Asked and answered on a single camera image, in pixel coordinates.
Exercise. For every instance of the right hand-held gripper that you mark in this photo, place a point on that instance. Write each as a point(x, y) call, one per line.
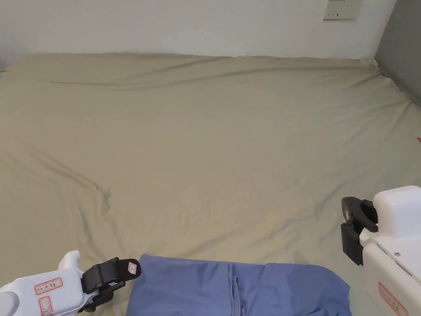
point(394, 250)

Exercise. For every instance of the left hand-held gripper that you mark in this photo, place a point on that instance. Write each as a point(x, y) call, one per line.
point(39, 296)

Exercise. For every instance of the blue garment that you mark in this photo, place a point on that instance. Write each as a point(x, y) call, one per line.
point(197, 289)

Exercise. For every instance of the bed with pale green sheet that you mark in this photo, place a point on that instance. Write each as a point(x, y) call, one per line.
point(197, 148)

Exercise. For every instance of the grey padded headboard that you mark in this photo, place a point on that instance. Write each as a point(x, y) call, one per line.
point(404, 65)

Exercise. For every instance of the white wall socket plate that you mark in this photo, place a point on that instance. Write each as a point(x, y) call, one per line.
point(342, 10)

